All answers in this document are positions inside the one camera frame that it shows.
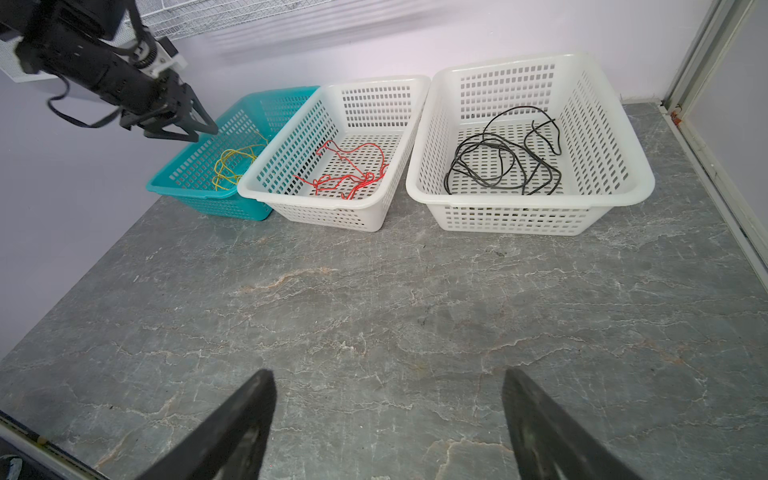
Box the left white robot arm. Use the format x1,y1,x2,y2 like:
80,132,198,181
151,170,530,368
1,1,219,142

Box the white plastic basket middle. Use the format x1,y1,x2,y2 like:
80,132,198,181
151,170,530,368
237,75,430,232

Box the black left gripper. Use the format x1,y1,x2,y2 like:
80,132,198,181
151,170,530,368
119,70,218,143

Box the white plastic basket right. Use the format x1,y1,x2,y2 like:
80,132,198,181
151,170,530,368
406,53,655,236

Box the white wire shelf rack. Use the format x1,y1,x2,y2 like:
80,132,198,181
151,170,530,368
136,0,326,40

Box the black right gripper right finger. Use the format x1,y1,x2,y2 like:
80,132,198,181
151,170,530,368
502,367,639,479

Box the black cable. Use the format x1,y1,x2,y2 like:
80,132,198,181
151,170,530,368
442,105,564,197

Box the white plastic basket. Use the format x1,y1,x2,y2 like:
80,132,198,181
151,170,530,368
237,75,430,232
406,53,655,236

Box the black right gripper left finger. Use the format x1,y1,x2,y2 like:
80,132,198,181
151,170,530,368
140,369,277,479

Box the teal plastic basket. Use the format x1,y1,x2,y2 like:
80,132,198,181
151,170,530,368
147,86,317,221

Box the red cable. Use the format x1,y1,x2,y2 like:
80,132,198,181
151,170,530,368
293,139,390,201

